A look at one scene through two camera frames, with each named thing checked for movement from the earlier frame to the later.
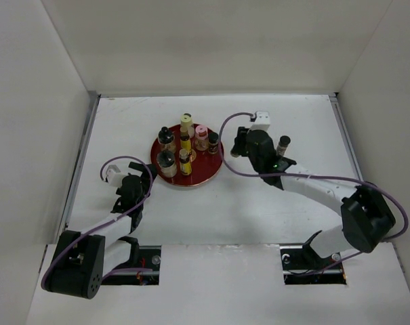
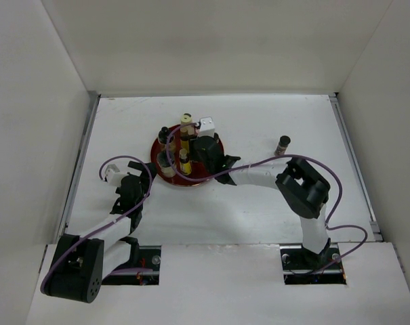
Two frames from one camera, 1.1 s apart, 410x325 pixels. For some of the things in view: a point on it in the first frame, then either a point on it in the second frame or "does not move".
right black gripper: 241,139 to 193,151
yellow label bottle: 185,139 does not move
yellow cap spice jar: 186,121 does not move
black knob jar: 165,160 does not move
